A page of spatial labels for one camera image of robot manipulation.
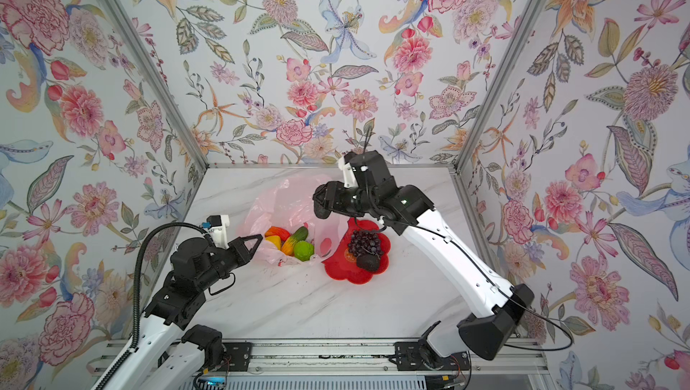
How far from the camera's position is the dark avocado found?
0.88 metres

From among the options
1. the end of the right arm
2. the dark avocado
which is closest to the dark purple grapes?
the dark avocado

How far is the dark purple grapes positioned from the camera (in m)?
0.91

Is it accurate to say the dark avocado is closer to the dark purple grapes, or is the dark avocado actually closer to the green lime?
the dark purple grapes

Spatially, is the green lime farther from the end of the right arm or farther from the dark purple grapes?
the end of the right arm

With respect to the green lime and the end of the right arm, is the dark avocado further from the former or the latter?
the end of the right arm

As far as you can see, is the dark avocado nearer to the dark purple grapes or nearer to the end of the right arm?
the dark purple grapes
